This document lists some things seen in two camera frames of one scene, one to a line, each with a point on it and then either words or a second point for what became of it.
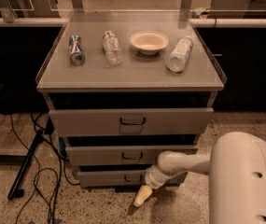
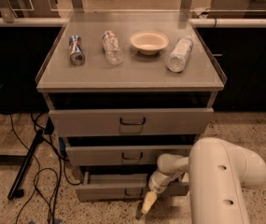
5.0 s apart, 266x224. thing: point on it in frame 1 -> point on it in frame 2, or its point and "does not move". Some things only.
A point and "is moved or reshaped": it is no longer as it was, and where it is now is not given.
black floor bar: [14, 190] does not move
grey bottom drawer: [112, 178] is moved or reshaped
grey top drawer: [134, 114] does not move
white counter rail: [193, 22] does not move
